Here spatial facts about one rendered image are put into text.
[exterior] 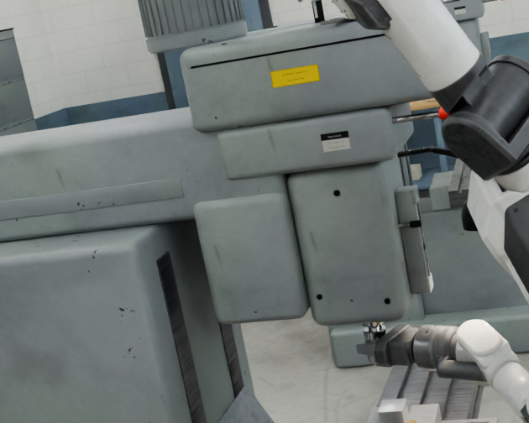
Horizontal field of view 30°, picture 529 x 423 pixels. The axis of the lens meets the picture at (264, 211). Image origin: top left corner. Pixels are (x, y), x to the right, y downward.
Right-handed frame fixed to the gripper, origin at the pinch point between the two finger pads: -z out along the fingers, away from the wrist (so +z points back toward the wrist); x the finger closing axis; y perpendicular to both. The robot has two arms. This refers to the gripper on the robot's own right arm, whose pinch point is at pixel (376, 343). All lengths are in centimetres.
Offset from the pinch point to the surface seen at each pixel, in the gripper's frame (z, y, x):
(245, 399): -37.6, 15.6, 1.5
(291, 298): -6.9, -15.5, 15.4
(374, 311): 6.5, -10.5, 8.3
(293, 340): -234, 120, -257
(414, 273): 10.6, -14.8, -1.7
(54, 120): -610, 3, -438
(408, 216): 11.3, -26.4, -2.0
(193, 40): -17, -67, 17
